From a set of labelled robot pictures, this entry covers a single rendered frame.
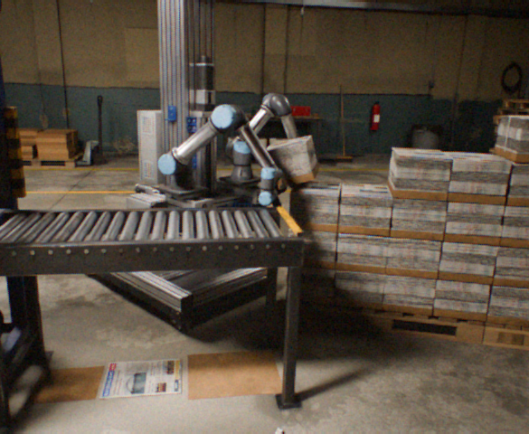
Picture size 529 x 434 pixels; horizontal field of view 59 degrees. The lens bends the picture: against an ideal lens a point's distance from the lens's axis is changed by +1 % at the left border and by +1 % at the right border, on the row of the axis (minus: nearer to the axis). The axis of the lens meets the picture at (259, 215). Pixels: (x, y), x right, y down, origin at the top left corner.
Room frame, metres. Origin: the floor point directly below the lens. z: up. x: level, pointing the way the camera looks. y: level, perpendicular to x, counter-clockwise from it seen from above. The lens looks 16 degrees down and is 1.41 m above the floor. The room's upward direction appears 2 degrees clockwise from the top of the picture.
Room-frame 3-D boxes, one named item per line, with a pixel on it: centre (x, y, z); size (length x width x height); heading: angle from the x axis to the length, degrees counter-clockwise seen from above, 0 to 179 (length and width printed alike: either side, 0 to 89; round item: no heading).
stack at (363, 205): (2.70, -0.78, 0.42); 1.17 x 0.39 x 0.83; 80
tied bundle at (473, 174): (2.63, -1.20, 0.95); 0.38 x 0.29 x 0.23; 168
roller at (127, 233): (1.99, 0.58, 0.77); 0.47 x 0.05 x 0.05; 9
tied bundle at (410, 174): (2.68, -0.91, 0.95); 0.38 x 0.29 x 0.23; 170
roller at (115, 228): (1.98, 0.65, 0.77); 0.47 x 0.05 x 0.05; 9
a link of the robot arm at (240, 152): (3.06, 0.13, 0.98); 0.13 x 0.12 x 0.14; 23
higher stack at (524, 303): (2.57, -1.49, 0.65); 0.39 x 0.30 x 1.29; 170
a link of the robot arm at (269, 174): (2.43, -0.04, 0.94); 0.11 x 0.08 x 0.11; 164
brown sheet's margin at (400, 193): (2.68, -0.91, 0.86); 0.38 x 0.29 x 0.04; 170
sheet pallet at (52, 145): (7.94, 3.75, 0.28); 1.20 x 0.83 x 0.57; 99
